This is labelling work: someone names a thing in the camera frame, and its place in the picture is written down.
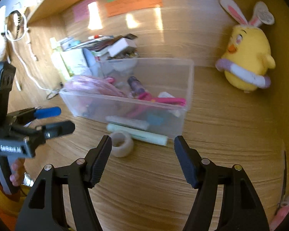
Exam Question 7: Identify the pink sticky note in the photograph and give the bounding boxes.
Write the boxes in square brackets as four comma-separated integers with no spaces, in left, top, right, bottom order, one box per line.
[72,0,96,23]

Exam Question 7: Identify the white cable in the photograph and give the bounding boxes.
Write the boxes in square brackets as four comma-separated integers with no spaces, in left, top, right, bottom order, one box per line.
[3,10,55,92]

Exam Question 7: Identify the pink plastic bag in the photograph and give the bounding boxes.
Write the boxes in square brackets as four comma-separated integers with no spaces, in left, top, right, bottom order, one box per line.
[64,74,127,98]

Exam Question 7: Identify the pink plush keychain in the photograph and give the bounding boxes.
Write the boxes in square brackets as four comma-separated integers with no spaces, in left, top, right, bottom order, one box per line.
[269,196,289,231]

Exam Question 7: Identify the orange sticky note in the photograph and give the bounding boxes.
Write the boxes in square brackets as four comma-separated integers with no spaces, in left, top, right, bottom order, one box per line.
[105,0,163,17]

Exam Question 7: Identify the white ointment tube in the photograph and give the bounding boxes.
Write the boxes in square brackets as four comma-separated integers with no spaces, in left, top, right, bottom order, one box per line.
[105,116,150,130]

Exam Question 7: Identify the mint green tube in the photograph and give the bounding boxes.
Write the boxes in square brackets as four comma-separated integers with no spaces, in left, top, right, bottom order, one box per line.
[106,124,168,146]

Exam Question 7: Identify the white small box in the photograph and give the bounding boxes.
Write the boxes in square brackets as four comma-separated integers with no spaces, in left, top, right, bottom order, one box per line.
[108,38,137,57]

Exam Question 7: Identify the blue tape roll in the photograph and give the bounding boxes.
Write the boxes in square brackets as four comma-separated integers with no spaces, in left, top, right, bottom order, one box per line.
[147,114,164,126]

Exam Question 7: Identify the clear plastic storage bin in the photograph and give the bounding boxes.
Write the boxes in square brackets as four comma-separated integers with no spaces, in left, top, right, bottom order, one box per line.
[60,58,194,139]

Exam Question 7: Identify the glasses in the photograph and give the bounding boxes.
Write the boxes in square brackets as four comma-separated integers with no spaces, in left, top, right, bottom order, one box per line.
[46,89,60,100]

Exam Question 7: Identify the white paper carton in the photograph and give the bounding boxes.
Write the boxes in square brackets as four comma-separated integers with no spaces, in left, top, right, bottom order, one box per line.
[61,49,92,75]

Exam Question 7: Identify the white tape roll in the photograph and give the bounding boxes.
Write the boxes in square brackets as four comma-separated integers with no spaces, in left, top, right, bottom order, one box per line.
[110,131,134,158]

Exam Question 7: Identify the black purple cosmetic bottle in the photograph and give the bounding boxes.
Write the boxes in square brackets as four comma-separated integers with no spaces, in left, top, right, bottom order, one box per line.
[127,76,145,96]

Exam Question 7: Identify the white bowl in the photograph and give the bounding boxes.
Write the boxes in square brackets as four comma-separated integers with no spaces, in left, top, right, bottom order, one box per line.
[108,57,138,72]

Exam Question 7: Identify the person's left hand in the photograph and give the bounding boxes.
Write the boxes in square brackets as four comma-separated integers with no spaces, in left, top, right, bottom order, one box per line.
[10,159,25,187]

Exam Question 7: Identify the yellow chick plush toy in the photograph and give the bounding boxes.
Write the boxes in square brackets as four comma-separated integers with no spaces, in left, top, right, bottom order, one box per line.
[215,0,276,92]

